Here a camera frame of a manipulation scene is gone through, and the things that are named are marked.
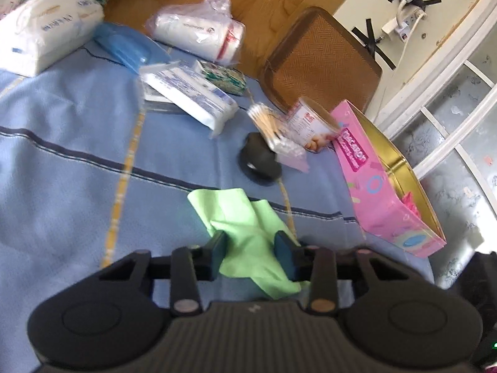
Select green cloth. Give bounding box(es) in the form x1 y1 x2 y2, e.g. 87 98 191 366
187 188 306 299

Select black round object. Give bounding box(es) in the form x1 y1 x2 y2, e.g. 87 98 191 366
238 132 282 186

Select cotton swab box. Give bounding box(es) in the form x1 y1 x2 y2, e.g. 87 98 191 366
248 103 309 173

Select white blue wipes pack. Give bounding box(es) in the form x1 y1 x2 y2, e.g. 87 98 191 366
139 62 238 136

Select green patterned tissue packet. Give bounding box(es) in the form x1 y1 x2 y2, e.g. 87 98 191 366
193 60 247 96

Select pink gold tin box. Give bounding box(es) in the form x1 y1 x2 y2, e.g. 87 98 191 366
331 100 446 258

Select blue striped tablecloth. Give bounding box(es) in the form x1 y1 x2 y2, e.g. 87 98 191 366
1 42 433 372

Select round baby print tin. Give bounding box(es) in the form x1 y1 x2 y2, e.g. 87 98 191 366
286 96 340 153

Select clear flat plastic case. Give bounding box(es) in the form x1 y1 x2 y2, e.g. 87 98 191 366
142 83 185 115

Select blue plastic case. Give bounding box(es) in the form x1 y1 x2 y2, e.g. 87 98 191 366
93 22 171 74

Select bagged white paper cups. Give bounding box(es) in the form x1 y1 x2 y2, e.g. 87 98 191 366
146 0 246 67

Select white power strip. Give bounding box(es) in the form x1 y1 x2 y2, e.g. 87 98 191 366
381 6 426 42

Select white tissue pack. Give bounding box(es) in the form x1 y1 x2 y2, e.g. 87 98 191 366
1 0 104 77

